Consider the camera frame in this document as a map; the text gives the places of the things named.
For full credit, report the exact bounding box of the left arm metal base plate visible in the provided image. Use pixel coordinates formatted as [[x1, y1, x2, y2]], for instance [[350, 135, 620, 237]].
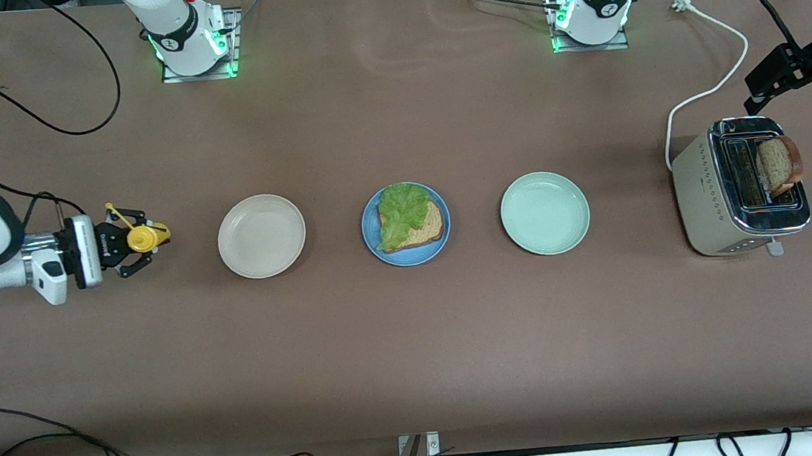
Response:
[[544, 0, 630, 56]]

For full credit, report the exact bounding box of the blue plate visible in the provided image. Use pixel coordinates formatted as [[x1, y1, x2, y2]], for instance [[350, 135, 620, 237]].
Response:
[[357, 178, 455, 271]]

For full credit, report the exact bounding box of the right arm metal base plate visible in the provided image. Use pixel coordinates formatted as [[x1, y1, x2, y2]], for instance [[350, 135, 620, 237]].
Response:
[[156, 7, 245, 85]]

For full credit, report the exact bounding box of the white toaster power cord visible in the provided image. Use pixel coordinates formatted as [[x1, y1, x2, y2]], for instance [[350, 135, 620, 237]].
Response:
[[650, 0, 760, 172]]

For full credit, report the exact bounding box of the beige plate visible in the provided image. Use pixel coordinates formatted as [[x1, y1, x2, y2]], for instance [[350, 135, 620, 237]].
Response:
[[214, 191, 311, 283]]

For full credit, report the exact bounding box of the yellow mustard squeeze bottle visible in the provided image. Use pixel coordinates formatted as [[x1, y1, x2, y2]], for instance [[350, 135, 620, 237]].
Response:
[[105, 197, 174, 257]]

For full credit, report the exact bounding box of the brown bread slice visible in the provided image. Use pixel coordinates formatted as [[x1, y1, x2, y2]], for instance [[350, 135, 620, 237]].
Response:
[[376, 196, 447, 254], [753, 133, 807, 198]]

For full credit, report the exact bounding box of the green lettuce leaf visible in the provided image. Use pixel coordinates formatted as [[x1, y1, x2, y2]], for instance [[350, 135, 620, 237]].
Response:
[[371, 179, 435, 254]]

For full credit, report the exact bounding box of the silver two-slot toaster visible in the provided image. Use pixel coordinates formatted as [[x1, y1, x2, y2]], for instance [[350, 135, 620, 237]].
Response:
[[667, 111, 812, 266]]

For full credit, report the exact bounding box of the mint green plate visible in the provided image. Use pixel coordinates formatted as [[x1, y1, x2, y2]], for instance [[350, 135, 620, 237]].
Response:
[[496, 168, 595, 260]]

